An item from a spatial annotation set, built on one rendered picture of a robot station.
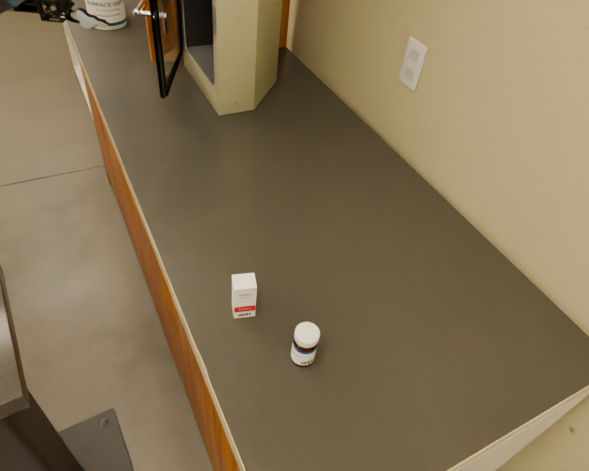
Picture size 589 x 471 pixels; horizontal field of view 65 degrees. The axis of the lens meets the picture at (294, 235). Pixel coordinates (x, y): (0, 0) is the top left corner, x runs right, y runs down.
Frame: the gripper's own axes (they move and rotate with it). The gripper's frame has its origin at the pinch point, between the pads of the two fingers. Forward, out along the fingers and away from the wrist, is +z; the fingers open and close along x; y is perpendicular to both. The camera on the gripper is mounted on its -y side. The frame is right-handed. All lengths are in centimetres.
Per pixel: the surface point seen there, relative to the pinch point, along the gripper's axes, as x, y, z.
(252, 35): -4.0, 2.5, 37.6
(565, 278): -22, 64, 106
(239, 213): -26, 47, 38
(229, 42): -5.1, 5.5, 31.8
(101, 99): -26.0, 3.3, -4.9
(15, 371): -26, 88, 5
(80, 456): -119, 70, -11
